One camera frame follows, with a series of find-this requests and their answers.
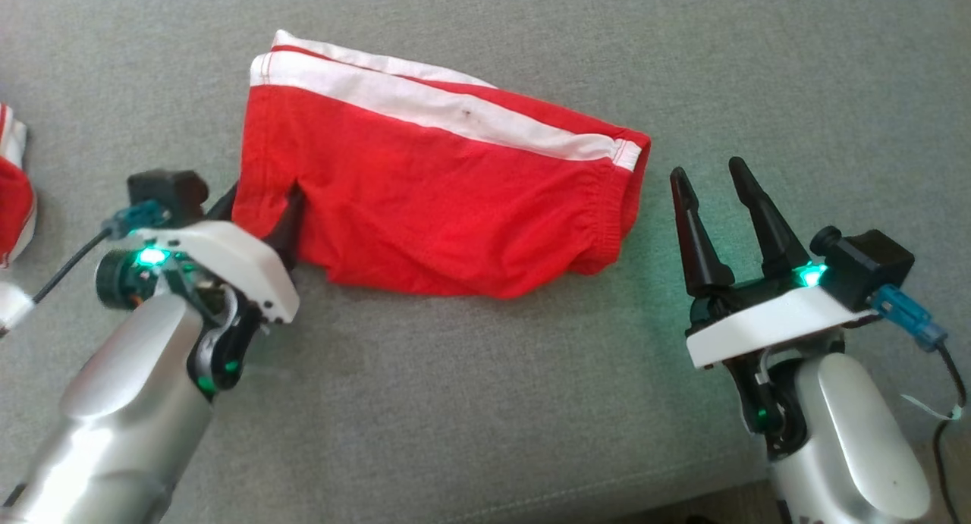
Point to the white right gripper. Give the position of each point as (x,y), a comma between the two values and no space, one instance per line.
(758,323)

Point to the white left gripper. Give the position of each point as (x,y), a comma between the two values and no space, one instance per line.
(243,262)

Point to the red shorts white stripe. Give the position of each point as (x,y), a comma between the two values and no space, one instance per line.
(440,198)

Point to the red white basketball jersey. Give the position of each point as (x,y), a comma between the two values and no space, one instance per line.
(14,198)

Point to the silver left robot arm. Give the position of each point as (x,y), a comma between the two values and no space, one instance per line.
(129,410)

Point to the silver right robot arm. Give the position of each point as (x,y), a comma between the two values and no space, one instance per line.
(850,440)

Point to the grey sofa seat cushion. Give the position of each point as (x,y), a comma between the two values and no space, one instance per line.
(485,403)

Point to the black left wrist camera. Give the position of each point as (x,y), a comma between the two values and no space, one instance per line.
(171,192)

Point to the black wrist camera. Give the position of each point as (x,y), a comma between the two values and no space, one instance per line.
(868,266)
(171,192)

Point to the blue left camera connector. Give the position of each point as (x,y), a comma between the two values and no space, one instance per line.
(136,218)

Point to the blue camera connector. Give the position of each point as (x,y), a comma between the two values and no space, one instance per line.
(906,315)
(136,218)

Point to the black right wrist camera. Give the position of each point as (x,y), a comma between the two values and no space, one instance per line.
(868,266)

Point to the blue right camera connector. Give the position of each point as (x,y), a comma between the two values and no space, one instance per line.
(906,315)

